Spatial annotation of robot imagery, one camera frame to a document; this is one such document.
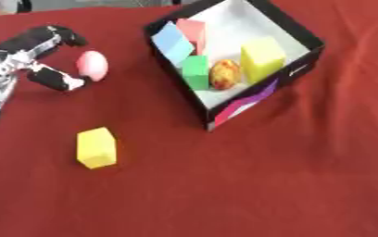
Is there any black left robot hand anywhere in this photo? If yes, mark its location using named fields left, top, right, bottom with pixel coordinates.
left=0, top=24, right=91, bottom=93

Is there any black box with white inside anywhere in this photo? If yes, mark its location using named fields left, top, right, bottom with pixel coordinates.
left=142, top=0, right=327, bottom=133

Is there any person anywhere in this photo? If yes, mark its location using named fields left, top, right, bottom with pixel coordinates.
left=0, top=0, right=35, bottom=17

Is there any pink toy egg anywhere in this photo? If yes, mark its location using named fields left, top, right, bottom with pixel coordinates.
left=75, top=50, right=111, bottom=82

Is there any small yellow block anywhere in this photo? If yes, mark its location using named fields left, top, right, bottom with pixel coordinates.
left=75, top=126, right=120, bottom=170

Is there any light blue block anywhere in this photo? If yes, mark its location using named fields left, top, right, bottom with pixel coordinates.
left=150, top=20, right=195, bottom=67

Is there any pink block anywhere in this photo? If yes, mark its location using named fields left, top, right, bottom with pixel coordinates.
left=174, top=18, right=208, bottom=56

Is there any green block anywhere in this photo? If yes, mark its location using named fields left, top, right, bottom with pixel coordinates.
left=181, top=55, right=212, bottom=92

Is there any orange toy fruit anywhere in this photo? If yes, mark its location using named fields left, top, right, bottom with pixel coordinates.
left=208, top=58, right=243, bottom=91

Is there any large yellow block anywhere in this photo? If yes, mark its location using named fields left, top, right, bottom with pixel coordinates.
left=239, top=35, right=288, bottom=85

